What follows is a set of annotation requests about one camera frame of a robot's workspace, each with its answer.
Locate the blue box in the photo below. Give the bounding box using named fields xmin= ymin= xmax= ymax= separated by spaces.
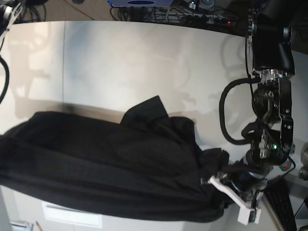
xmin=107 ymin=0 xmax=173 ymax=7

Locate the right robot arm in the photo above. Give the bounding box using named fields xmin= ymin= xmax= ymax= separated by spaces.
xmin=0 ymin=0 xmax=26 ymax=102

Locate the green tape roll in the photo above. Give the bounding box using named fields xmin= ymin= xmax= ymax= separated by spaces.
xmin=279 ymin=159 xmax=292 ymax=172

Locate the metal cylinder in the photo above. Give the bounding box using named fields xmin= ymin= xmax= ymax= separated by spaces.
xmin=298 ymin=147 xmax=308 ymax=181

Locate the black power strip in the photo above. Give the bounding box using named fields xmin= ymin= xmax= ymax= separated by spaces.
xmin=180 ymin=14 xmax=239 ymax=26

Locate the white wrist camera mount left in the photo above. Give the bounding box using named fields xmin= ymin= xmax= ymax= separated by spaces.
xmin=207 ymin=176 xmax=261 ymax=225

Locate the black keyboard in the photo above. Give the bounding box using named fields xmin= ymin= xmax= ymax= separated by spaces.
xmin=265 ymin=179 xmax=297 ymax=231

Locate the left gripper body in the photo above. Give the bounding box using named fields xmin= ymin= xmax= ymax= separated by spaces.
xmin=216 ymin=155 xmax=272 ymax=200

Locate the black t-shirt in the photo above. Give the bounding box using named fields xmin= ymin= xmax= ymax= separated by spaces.
xmin=0 ymin=96 xmax=232 ymax=223

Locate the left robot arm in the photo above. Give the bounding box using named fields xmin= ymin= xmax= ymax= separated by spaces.
xmin=219 ymin=0 xmax=308 ymax=201

